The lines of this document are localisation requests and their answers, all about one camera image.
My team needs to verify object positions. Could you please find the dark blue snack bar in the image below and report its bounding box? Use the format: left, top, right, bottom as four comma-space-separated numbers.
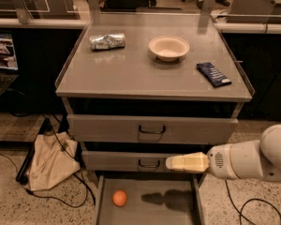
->
197, 62, 231, 88

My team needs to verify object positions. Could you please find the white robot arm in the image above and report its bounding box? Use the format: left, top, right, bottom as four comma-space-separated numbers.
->
166, 125, 281, 183

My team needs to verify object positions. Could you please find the black drawer handle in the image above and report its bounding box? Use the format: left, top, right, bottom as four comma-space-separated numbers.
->
138, 159, 160, 169
138, 125, 167, 135

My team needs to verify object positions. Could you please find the orange fruit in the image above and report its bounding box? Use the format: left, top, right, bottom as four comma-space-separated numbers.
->
112, 190, 127, 207

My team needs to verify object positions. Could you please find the bottom open grey drawer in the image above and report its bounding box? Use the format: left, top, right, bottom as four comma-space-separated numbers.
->
94, 172, 205, 225

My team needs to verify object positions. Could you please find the middle grey drawer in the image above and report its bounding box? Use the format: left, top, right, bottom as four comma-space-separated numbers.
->
82, 151, 179, 173

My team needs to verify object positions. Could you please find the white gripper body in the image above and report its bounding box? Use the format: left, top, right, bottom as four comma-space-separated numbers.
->
206, 143, 238, 180

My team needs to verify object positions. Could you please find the grey metal drawer cabinet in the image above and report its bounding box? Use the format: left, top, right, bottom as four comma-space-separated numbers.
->
54, 12, 254, 225

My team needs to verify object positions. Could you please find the beige cloth bag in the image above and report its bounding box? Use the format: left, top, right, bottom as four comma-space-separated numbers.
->
28, 132, 81, 191

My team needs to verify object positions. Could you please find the black laptop computer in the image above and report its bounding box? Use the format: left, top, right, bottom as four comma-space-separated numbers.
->
0, 31, 19, 96

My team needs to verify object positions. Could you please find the black middle drawer handle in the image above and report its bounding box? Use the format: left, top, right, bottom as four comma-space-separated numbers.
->
138, 159, 160, 169

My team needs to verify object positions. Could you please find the black cable right floor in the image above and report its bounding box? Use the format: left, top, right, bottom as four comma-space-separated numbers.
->
224, 180, 281, 225

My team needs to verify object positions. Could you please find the beige paper bowl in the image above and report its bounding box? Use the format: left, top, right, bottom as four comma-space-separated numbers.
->
148, 36, 190, 62

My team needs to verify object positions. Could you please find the silver foil snack bag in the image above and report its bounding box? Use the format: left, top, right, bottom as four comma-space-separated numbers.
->
89, 33, 126, 51

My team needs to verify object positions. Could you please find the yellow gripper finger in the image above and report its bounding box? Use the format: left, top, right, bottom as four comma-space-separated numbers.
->
166, 152, 210, 173

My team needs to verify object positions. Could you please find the black cable left floor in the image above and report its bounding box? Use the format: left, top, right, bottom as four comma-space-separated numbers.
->
0, 112, 96, 209

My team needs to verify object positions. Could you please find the top grey drawer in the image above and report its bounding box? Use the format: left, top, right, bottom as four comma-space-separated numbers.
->
67, 114, 238, 144

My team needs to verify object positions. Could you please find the black cable floor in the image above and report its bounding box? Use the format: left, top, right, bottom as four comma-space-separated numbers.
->
224, 180, 281, 225
0, 112, 96, 209

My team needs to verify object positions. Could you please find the black top drawer handle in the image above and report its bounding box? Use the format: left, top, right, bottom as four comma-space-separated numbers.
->
138, 125, 167, 135

